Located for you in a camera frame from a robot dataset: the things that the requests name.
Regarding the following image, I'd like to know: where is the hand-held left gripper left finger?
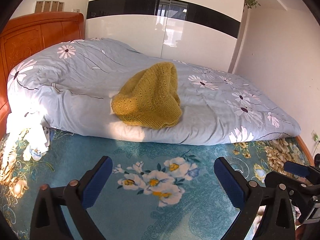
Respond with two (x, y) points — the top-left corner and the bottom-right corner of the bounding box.
(30, 156), (113, 240)

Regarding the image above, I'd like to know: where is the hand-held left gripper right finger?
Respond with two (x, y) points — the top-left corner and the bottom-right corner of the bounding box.
(214, 157), (299, 240)

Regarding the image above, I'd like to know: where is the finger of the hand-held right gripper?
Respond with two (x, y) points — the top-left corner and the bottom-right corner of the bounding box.
(264, 171), (304, 193)
(284, 161), (320, 184)

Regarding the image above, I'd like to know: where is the yellow knitted sweater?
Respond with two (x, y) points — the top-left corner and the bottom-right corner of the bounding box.
(111, 62), (182, 130)

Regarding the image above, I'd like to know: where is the teal floral blanket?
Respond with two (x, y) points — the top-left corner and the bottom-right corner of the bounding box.
(0, 127), (313, 240)

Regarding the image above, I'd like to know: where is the white cloth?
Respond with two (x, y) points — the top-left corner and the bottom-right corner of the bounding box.
(6, 115), (50, 161)

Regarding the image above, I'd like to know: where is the light blue floral duvet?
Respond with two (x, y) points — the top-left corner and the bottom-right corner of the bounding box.
(7, 37), (302, 146)

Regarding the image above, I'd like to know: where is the white wardrobe with black band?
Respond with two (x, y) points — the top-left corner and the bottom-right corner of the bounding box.
(85, 0), (247, 74)

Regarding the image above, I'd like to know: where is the orange wooden headboard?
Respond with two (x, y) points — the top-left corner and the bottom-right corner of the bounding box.
(0, 12), (85, 130)

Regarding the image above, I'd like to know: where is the orange wooden bed rail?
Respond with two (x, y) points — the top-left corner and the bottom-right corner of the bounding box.
(295, 135), (316, 166)

